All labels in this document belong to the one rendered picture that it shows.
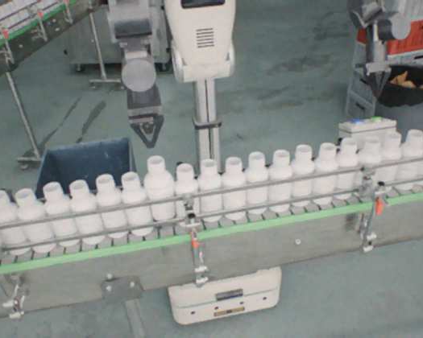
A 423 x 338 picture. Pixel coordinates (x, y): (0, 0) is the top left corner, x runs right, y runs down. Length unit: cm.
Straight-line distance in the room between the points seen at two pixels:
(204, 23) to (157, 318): 138
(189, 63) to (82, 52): 357
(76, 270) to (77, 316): 114
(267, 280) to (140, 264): 93
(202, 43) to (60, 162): 69
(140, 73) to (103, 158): 90
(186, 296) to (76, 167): 73
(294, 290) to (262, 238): 111
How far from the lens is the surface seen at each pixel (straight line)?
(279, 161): 93
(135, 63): 67
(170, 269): 105
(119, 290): 108
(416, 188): 119
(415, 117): 285
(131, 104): 78
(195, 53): 139
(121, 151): 153
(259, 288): 185
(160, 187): 88
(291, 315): 204
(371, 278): 226
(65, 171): 159
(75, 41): 489
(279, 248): 108
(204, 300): 183
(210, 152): 162
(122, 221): 96
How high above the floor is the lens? 168
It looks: 36 degrees down
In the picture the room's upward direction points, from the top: 4 degrees counter-clockwise
